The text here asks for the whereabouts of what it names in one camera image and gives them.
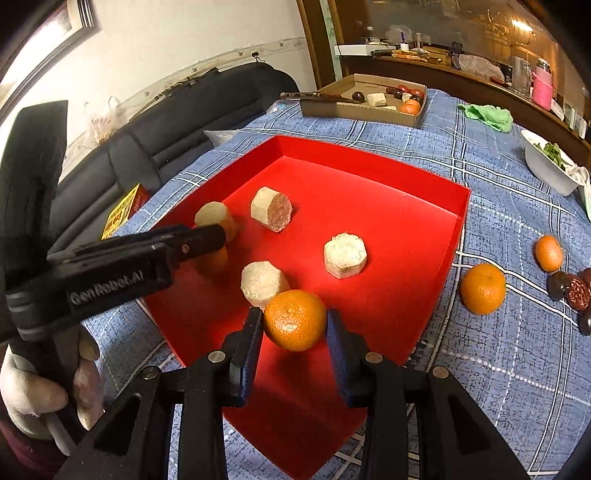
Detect orange mandarin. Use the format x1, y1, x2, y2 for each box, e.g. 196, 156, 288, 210
460, 263, 506, 315
535, 235, 564, 273
263, 289, 327, 352

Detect dark plum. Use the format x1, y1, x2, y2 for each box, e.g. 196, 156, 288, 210
578, 307, 591, 336
547, 271, 573, 301

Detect sugarcane piece bottom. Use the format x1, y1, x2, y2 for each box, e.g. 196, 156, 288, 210
194, 201, 238, 242

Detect wrinkled red date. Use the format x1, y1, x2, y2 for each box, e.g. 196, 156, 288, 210
566, 275, 590, 312

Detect red tray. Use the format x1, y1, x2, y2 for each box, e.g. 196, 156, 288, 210
145, 135, 470, 479

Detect sugarcane piece square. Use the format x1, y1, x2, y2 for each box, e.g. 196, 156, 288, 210
250, 186, 293, 233

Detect large red date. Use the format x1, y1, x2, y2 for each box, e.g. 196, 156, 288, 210
578, 268, 591, 287

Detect left gloved hand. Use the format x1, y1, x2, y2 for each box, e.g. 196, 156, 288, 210
1, 327, 104, 456

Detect blue plaid tablecloth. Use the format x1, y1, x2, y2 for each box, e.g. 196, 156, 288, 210
123, 89, 590, 479

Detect black sofa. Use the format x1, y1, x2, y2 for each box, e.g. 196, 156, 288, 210
50, 62, 298, 252

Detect yellow red book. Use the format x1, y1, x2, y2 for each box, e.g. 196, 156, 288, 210
101, 183, 150, 240

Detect white bowl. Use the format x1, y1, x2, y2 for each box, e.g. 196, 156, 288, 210
521, 129, 579, 196

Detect white cloth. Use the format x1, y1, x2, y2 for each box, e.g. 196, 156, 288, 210
566, 165, 591, 221

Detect green leaves in bowl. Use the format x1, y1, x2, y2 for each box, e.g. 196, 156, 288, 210
534, 142, 566, 171

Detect green cloth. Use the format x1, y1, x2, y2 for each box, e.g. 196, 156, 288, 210
458, 104, 514, 133

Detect knife on box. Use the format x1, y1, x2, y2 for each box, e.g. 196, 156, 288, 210
280, 92, 365, 105

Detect cardboard box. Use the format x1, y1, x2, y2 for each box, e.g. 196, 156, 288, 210
298, 74, 428, 127

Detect pink thermos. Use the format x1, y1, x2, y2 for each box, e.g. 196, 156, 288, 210
532, 58, 554, 111

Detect wooden counter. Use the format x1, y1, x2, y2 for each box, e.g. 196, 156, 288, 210
335, 45, 590, 165

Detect glass pitcher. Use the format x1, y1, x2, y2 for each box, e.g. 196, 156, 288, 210
510, 56, 532, 97

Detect plastic bag on counter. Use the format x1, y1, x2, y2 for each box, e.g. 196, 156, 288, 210
458, 54, 505, 82

